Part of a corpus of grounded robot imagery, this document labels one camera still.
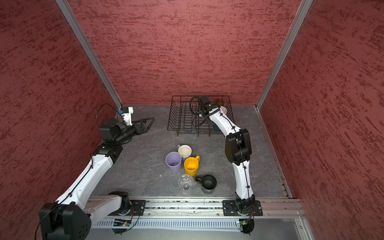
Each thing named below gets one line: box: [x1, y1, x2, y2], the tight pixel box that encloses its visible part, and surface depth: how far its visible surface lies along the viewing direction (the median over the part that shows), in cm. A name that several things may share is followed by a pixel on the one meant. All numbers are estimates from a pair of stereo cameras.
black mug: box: [194, 174, 217, 195], surface depth 80 cm
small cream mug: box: [177, 144, 193, 158], surface depth 89 cm
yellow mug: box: [184, 155, 201, 177], surface depth 84 cm
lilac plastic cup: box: [165, 151, 182, 173], surface depth 83 cm
